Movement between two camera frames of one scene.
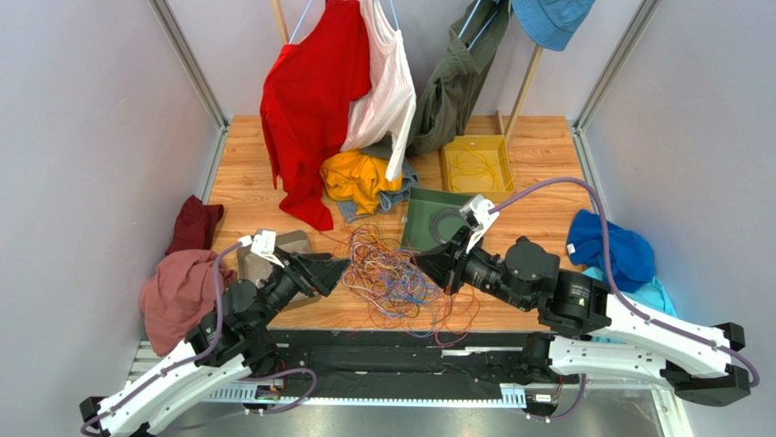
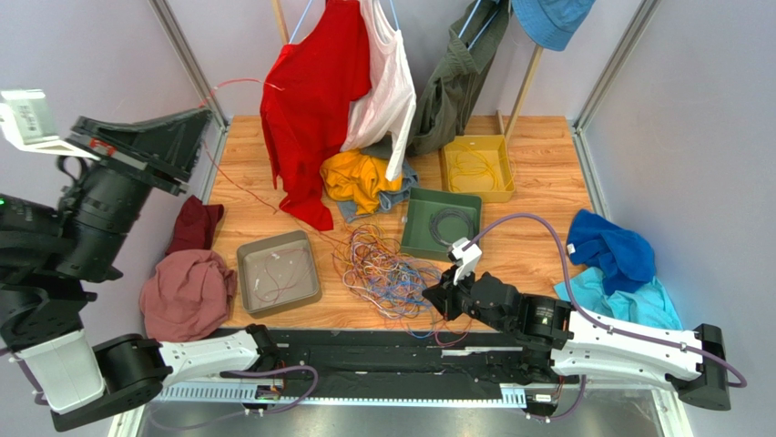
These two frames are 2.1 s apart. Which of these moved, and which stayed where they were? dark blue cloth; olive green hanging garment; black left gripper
Moved: black left gripper
Stayed: dark blue cloth; olive green hanging garment
